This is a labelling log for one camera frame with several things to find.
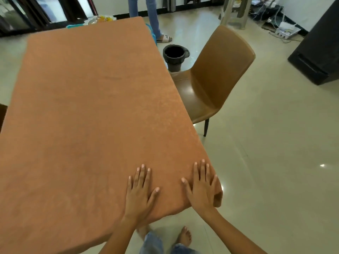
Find person's right hand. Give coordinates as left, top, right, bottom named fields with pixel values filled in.
left=181, top=159, right=218, bottom=214

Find black framed glass door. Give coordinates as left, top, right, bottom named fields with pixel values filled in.
left=0, top=0, right=102, bottom=38

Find person's left forearm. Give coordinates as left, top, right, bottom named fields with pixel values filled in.
left=97, top=217, right=145, bottom=254

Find orange tablecloth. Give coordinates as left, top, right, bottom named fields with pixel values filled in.
left=0, top=16, right=223, bottom=254

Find beige plastic stool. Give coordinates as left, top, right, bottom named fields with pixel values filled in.
left=218, top=0, right=252, bottom=30

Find blue plastic bag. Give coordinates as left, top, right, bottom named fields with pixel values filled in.
left=145, top=23, right=158, bottom=47

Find white power strip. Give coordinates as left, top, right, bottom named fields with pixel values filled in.
left=251, top=0, right=282, bottom=9

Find person's right forearm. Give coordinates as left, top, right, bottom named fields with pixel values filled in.
left=195, top=207, right=268, bottom=254

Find white cables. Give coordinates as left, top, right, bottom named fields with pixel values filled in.
left=249, top=2, right=305, bottom=44

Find brown leather chair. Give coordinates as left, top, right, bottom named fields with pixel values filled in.
left=169, top=25, right=256, bottom=137

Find person's foot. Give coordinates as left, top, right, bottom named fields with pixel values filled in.
left=177, top=226, right=193, bottom=248
left=136, top=224, right=153, bottom=242

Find person's left hand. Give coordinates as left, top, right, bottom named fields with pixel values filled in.
left=124, top=164, right=160, bottom=222

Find black cabinet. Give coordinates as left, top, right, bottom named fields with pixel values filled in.
left=288, top=0, right=339, bottom=86

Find person's right foot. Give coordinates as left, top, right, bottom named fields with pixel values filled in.
left=177, top=226, right=193, bottom=248

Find person's left foot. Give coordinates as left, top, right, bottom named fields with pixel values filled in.
left=136, top=224, right=153, bottom=242

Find white electrical box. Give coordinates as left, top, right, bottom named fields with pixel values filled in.
left=275, top=22, right=301, bottom=40

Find black plastic bucket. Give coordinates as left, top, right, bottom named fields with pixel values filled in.
left=163, top=44, right=190, bottom=73

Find person's blue jeans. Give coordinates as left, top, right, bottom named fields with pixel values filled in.
left=139, top=231, right=200, bottom=254

